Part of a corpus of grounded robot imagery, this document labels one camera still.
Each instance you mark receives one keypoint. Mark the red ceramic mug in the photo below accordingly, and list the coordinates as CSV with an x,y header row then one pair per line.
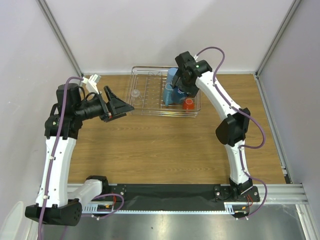
x,y
188,104

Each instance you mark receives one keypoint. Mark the clear plastic cup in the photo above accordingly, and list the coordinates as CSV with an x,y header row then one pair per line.
x,y
136,97

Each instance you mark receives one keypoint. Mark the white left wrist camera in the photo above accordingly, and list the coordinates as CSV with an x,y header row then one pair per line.
x,y
91,83

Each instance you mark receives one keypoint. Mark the dark blue paper cup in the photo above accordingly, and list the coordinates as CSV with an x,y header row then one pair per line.
x,y
178,96

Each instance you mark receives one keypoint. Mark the aluminium frame rail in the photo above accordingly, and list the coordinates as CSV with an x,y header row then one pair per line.
x,y
100,198

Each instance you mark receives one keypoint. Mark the light blue plastic cup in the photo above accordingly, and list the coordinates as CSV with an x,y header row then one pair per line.
x,y
166,96

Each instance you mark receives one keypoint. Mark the wire dish rack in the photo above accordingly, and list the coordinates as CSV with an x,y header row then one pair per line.
x,y
150,81

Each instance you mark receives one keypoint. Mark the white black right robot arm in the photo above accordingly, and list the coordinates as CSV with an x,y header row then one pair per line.
x,y
234,125

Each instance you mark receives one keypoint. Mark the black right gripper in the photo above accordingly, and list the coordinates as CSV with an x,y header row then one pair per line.
x,y
175,81

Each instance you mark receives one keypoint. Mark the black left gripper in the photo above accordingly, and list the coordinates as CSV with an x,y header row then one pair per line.
x,y
115,105

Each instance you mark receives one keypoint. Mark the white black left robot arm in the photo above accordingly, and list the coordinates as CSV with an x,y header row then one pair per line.
x,y
57,155

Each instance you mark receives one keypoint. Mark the blue patterned cup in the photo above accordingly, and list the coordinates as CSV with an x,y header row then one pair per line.
x,y
168,87

